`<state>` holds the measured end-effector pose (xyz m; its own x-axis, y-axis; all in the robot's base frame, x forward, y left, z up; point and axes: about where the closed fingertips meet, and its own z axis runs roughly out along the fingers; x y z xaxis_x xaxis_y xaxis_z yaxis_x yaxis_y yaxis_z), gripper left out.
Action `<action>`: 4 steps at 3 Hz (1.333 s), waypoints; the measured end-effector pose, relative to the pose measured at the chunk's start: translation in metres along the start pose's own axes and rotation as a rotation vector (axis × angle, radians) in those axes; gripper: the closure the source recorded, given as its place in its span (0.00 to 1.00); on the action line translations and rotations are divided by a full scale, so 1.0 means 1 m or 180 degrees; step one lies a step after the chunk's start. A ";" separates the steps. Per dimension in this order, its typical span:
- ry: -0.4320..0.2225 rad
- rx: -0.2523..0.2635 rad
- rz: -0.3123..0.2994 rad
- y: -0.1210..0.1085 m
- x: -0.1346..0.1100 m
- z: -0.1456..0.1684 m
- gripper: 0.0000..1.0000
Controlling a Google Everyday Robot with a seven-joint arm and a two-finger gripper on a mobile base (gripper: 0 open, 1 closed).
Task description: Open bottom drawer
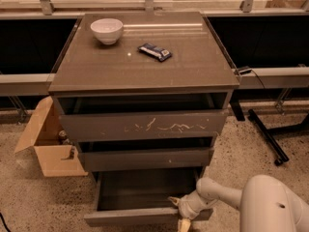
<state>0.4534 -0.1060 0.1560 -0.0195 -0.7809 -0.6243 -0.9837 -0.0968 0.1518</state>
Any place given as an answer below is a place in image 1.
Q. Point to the grey bottom drawer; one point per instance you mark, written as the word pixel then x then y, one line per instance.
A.
pixel 132 197

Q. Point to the white ceramic bowl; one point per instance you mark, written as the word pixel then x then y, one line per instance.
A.
pixel 107 30

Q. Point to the grey top drawer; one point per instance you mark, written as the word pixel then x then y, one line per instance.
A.
pixel 166 116

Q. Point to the grey middle drawer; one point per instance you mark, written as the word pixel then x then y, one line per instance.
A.
pixel 146 154

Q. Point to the black wheeled stand base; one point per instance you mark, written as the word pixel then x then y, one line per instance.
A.
pixel 269 134

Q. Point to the black power adapter with cable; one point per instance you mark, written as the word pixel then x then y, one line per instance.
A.
pixel 243 70

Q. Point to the blue snack packet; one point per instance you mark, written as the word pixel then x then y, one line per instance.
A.
pixel 160 54

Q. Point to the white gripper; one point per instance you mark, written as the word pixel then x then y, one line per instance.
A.
pixel 185 207

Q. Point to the open cardboard box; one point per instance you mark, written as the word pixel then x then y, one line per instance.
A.
pixel 42 134

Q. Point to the grey drawer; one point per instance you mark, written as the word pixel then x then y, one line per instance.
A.
pixel 132 197
pixel 146 154
pixel 166 116

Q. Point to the grey drawer cabinet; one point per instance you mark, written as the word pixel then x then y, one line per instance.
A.
pixel 197 64

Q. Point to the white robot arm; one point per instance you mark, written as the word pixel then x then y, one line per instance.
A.
pixel 265 204

